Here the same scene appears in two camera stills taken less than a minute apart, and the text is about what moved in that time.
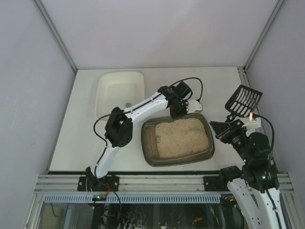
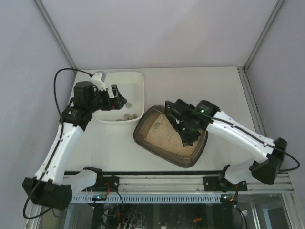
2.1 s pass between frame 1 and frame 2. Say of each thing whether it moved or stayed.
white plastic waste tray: stayed
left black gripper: moved
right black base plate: stayed
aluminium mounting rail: stayed
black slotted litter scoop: moved
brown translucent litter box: moved
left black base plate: stayed
